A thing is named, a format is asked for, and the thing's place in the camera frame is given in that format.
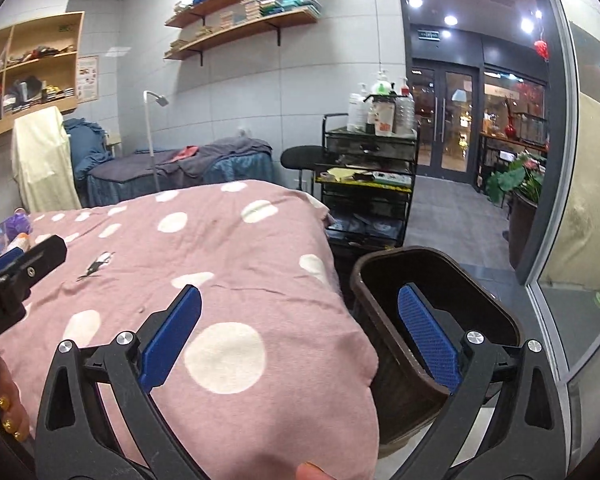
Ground black hair clip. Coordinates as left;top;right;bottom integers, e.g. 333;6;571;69
76;251;116;282

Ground blue cloth pile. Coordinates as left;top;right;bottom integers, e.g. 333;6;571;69
62;117;109;181

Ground dark brown trash bin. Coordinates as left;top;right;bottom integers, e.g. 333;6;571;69
349;246;525;458

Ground wooden wall cabinet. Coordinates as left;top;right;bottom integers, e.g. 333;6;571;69
0;11;86;145

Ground pile of dark clothes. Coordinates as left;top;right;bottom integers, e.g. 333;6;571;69
5;76;44;111

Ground red cloth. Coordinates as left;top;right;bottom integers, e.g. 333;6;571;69
167;146;200;164

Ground grey printed packets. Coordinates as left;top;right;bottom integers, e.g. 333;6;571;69
326;211;407;242

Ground massage bed with blue skirt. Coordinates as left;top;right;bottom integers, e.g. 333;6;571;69
82;137;276;208

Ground white floor lamp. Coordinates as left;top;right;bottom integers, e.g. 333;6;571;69
144;90;171;193

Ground wall shelves with books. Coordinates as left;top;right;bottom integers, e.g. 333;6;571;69
167;0;323;56

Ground cream cloth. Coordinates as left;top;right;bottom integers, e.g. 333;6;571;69
11;106;82;212

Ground grey framed glass partition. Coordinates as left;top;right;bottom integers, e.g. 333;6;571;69
525;0;600;461

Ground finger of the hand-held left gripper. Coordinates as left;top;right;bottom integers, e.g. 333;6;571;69
0;234;69;292
0;248;24;282

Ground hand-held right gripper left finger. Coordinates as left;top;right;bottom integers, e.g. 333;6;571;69
35;284;211;480

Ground pile of assorted accessories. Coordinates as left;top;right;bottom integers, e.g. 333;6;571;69
17;46;76;64

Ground purple pouch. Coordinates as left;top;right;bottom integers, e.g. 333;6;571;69
2;211;33;237

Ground cluster of toiletry bottles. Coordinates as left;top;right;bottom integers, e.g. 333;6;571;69
346;71;417;137

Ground white pill bottle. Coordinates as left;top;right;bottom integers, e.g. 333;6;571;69
7;232;34;254

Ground person's left hand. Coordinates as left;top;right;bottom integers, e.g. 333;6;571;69
0;352;31;444

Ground pink polka dot blanket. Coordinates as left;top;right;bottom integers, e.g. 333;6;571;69
0;179;381;480

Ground glass double door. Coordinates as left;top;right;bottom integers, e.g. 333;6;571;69
411;62;481;184

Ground dark planter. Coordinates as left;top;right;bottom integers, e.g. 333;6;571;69
507;192;539;271

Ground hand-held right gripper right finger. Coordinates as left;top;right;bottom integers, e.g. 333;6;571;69
395;282;566;480

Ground grey blanket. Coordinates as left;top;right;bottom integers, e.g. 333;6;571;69
152;137;273;179

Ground wall poster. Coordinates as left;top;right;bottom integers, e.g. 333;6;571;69
76;55;100;105

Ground green leafy plant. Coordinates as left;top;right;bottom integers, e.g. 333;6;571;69
486;155;544;206

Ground black stool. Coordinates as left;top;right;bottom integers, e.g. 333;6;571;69
281;145;326;194

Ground paper cup with red print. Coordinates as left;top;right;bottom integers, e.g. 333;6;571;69
374;99;396;137

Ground black trolley cart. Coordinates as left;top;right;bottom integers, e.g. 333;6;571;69
321;112;421;256

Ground person's right hand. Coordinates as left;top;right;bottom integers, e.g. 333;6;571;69
296;461;333;480

